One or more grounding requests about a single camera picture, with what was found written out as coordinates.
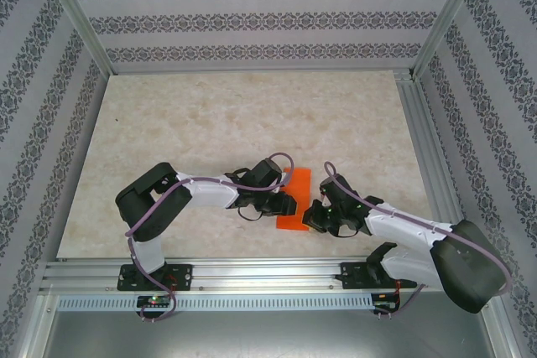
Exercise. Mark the orange paper sheet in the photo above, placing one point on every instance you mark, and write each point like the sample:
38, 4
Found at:
300, 184

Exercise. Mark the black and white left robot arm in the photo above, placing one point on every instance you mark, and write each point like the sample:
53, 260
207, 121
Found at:
147, 203

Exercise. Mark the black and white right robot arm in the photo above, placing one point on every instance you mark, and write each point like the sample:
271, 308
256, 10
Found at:
461, 266

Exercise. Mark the grey sheet metal panel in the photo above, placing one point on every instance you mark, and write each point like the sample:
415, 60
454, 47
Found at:
268, 337

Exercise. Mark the small circuit board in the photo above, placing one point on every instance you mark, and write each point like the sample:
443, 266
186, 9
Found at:
155, 300
382, 298

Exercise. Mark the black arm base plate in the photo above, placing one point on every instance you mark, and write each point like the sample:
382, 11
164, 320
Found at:
182, 276
350, 276

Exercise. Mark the long aluminium mounting rail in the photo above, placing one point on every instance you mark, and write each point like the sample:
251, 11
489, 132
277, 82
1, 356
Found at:
268, 274

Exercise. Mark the aluminium side rail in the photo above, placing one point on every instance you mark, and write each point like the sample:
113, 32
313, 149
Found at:
419, 123

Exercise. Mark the aluminium frame bar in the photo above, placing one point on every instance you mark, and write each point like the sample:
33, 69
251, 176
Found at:
40, 328
501, 333

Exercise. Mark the aluminium frame post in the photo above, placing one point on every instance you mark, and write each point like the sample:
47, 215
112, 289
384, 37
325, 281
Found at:
451, 14
75, 14

